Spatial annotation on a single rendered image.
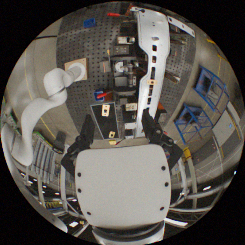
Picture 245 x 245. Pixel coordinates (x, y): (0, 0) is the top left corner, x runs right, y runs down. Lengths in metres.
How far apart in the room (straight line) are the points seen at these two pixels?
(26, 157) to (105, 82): 0.89
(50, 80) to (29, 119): 0.21
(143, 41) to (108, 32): 0.40
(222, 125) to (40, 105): 8.45
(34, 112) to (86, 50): 0.69
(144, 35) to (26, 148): 0.79
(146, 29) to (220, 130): 8.12
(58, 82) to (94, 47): 0.51
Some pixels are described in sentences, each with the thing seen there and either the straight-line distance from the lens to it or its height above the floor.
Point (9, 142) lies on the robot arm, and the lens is 0.38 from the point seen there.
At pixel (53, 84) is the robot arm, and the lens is 0.47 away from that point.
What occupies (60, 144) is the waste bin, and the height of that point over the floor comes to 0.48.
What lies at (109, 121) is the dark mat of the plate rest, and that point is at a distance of 0.56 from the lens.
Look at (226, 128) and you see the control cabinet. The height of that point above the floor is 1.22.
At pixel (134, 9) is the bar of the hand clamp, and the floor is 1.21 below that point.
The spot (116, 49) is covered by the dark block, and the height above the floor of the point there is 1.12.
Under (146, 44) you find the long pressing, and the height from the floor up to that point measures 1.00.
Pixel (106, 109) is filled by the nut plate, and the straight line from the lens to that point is 0.49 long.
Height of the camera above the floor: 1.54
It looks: 41 degrees down
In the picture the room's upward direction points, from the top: 173 degrees clockwise
